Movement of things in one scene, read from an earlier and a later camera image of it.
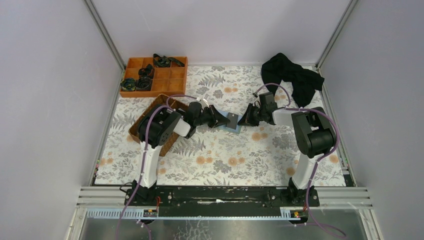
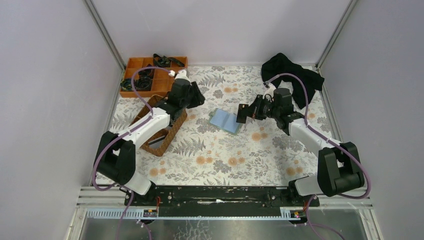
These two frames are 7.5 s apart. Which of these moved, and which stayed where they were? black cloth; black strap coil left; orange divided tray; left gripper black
Moved: left gripper black
Stayed: orange divided tray; black cloth; black strap coil left
